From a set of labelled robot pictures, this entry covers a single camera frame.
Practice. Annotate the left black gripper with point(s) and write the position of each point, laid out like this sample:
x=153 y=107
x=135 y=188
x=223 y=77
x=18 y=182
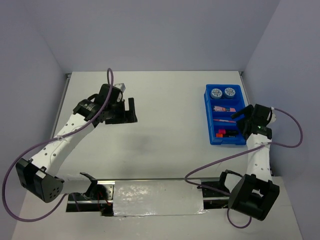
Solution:
x=127 y=116

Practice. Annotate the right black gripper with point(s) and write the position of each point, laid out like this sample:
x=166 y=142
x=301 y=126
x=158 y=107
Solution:
x=246 y=111

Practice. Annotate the blue round tape tin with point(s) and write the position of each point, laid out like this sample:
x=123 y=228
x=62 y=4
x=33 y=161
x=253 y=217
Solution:
x=229 y=93

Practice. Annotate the red transparent pen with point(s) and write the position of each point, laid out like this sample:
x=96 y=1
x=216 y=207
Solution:
x=224 y=121

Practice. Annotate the pink cap black highlighter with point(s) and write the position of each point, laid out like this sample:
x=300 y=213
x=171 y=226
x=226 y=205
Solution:
x=228 y=131

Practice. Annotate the orange cap black highlighter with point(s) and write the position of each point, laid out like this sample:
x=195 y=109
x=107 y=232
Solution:
x=221 y=135

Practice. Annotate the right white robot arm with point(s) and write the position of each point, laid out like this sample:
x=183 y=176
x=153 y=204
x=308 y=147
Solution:
x=255 y=193

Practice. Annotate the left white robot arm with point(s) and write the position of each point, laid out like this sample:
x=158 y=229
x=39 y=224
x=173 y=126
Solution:
x=38 y=174

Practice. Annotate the blue plastic compartment tray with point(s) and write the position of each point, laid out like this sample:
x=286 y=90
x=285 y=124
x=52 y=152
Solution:
x=213 y=126

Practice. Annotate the white foil covered panel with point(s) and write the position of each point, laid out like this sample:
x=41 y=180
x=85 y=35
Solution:
x=156 y=198

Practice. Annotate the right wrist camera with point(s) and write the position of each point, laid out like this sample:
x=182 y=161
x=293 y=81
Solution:
x=272 y=116

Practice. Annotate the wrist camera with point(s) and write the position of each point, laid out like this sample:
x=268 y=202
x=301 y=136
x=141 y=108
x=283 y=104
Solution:
x=272 y=116
x=121 y=86

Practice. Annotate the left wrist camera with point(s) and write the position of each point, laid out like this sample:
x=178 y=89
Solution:
x=121 y=86

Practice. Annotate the aluminium table edge rail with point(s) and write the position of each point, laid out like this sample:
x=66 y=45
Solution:
x=67 y=80

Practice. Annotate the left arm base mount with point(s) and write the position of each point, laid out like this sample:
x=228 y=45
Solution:
x=93 y=195

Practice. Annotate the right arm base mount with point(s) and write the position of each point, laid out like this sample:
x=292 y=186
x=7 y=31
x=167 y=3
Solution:
x=213 y=199

